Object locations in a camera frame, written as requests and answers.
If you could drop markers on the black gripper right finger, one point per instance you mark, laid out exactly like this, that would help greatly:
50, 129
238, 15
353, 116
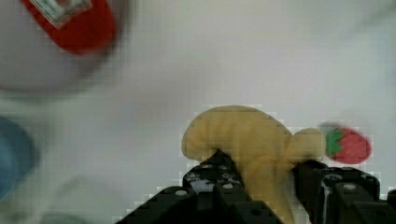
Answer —
341, 195

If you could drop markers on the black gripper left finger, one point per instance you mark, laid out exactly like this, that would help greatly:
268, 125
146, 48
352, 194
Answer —
212, 192

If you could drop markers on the toy strawberry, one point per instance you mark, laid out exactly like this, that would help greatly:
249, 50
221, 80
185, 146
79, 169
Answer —
347, 146

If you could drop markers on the blue cup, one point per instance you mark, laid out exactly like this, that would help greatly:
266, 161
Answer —
18, 156

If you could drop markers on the red ketchup bottle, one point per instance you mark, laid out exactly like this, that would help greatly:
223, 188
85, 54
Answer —
77, 26

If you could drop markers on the grey round plate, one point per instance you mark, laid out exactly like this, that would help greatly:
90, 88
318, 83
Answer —
32, 62

